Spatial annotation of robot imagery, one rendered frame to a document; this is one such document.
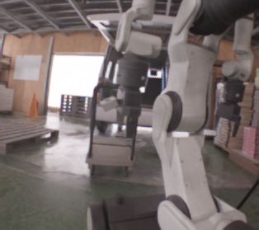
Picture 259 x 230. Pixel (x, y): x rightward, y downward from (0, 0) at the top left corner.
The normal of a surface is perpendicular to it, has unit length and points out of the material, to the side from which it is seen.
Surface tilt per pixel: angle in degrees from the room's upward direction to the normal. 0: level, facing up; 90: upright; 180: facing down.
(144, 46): 101
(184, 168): 60
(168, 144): 90
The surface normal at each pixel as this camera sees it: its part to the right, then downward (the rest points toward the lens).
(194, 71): 0.30, 0.18
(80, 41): -0.11, -0.04
